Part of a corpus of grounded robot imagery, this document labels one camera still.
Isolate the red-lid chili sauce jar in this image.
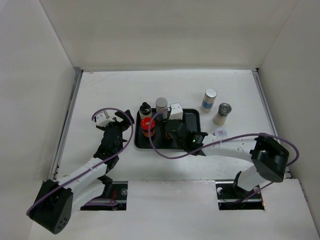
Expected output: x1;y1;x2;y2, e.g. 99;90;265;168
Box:
165;132;173;141
140;117;156;138

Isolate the black-cap clear bottle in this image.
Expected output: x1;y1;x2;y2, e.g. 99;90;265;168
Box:
139;102;152;120

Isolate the silver-lid bead jar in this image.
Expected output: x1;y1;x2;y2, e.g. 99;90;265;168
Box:
155;97;168;121
201;88;217;113

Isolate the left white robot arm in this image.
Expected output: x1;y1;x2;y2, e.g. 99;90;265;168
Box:
26;107;135;235

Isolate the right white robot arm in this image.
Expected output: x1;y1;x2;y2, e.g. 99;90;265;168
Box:
164;119;289;198

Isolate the black rectangular tray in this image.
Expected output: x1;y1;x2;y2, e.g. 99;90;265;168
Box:
134;108;201;150

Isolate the red-white label lid jar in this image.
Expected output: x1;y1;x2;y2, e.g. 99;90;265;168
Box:
213;127;228;137

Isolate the silver-cap seasoning bottle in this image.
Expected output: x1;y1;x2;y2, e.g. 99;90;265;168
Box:
213;103;232;126

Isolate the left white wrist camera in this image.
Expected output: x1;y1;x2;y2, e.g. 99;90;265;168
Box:
93;110;114;127

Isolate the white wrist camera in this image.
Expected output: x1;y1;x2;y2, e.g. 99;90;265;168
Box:
167;102;184;121
93;110;114;127

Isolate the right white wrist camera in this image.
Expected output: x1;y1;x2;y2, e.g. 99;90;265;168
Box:
167;102;184;121

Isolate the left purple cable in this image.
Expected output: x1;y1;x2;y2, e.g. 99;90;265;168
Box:
26;107;135;216

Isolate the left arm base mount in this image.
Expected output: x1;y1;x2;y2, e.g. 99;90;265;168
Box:
80;175;129;211

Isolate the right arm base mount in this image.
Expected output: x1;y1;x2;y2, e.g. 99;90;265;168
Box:
215;171;265;211

